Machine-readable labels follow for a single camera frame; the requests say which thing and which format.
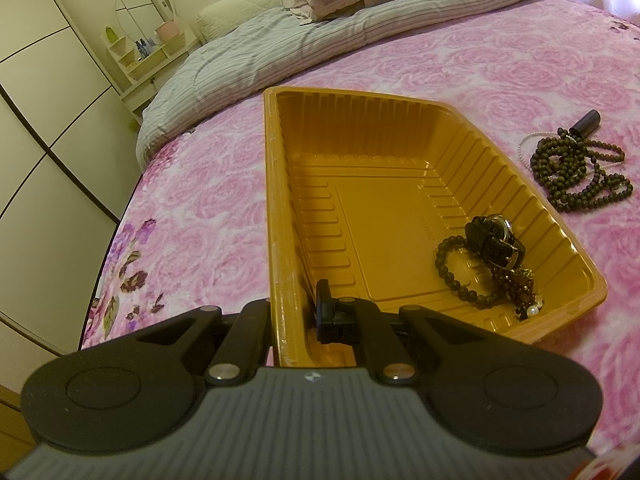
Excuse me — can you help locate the dark bead bracelet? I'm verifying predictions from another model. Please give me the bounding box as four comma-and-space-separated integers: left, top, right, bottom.
435, 235, 506, 309

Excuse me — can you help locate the grey striped quilt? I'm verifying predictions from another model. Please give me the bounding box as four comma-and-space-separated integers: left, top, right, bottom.
136, 0, 572, 166

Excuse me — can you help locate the long dark bead necklace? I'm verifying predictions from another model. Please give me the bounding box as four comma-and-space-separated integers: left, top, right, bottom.
529, 128, 633, 212

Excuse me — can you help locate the cream vanity shelf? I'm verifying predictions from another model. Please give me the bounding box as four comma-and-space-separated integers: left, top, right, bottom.
105, 30, 203, 116

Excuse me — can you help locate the black strap wristwatch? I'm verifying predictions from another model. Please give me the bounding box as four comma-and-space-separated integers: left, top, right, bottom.
464, 214, 527, 268

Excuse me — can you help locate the red patterned cloth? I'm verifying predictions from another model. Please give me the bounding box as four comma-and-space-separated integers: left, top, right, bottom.
570, 452, 640, 480

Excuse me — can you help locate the white pillow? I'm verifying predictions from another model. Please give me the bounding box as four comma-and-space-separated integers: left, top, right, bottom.
196, 0, 296, 43

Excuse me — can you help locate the cream wardrobe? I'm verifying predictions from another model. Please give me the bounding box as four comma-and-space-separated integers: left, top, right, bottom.
0, 0, 146, 396

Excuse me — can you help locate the pink floral blanket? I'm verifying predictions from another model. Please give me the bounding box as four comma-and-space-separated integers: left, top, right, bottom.
80, 0, 640, 466

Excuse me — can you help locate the orange plastic tray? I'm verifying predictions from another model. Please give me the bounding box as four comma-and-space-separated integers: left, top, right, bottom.
263, 86, 609, 368

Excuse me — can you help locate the black cylinder tube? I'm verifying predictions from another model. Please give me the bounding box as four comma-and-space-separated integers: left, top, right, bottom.
570, 109, 601, 137

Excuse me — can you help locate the white pearl bracelet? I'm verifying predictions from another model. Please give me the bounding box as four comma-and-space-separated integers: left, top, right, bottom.
518, 130, 561, 168

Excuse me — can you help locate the pink pot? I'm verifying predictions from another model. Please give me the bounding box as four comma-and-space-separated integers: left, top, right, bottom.
155, 19, 182, 43

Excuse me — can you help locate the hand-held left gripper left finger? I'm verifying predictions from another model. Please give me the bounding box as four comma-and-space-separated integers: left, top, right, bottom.
127, 300, 272, 386

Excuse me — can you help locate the round mirror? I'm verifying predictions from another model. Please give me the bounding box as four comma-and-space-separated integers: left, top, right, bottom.
115, 0, 178, 43

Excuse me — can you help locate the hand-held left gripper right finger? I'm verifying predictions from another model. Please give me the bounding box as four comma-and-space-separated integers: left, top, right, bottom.
315, 280, 498, 387

